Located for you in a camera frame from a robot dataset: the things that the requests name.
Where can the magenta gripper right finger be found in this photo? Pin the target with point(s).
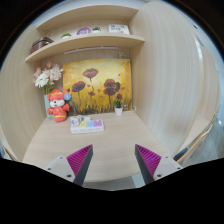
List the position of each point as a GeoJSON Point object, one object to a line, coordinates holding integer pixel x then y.
{"type": "Point", "coordinates": [153, 166]}

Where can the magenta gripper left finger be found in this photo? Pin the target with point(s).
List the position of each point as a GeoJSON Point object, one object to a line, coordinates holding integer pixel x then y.
{"type": "Point", "coordinates": [73, 167]}

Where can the white charger plug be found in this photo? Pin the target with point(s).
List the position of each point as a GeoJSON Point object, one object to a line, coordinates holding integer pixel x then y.
{"type": "Point", "coordinates": [82, 118]}

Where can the white power strip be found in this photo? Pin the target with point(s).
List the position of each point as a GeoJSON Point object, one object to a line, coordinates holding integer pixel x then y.
{"type": "Point", "coordinates": [86, 126]}

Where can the light blue vase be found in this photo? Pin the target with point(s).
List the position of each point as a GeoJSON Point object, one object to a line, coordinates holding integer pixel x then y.
{"type": "Point", "coordinates": [47, 105]}

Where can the small potted plant white pot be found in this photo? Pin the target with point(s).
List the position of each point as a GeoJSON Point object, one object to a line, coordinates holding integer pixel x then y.
{"type": "Point", "coordinates": [118, 105]}

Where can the red plush bear toy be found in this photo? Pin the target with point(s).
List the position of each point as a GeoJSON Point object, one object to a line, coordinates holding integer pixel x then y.
{"type": "Point", "coordinates": [59, 106]}

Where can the poppy flower painting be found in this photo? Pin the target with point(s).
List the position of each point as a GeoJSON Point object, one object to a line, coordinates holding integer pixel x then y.
{"type": "Point", "coordinates": [96, 84]}

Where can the pink white flower bouquet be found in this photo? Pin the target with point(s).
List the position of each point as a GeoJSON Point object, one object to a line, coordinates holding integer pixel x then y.
{"type": "Point", "coordinates": [46, 77]}

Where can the brown box on shelf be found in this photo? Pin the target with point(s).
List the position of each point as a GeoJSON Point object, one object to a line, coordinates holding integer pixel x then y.
{"type": "Point", "coordinates": [43, 41]}

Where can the small green plant left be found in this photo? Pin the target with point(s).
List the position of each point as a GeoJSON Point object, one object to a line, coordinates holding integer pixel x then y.
{"type": "Point", "coordinates": [66, 35]}

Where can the small green plant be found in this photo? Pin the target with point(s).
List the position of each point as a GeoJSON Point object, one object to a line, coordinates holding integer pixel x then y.
{"type": "Point", "coordinates": [66, 35]}
{"type": "Point", "coordinates": [96, 29]}

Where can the purple round plate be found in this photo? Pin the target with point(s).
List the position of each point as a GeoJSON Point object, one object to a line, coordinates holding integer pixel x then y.
{"type": "Point", "coordinates": [83, 31]}

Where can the small green plant right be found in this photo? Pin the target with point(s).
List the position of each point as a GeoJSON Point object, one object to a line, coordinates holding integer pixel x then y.
{"type": "Point", "coordinates": [96, 29]}

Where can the white sign card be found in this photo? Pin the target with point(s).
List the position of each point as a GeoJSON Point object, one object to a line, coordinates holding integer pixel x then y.
{"type": "Point", "coordinates": [119, 28]}

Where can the wooden wall shelf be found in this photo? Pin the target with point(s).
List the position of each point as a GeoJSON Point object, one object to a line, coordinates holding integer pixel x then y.
{"type": "Point", "coordinates": [85, 41]}

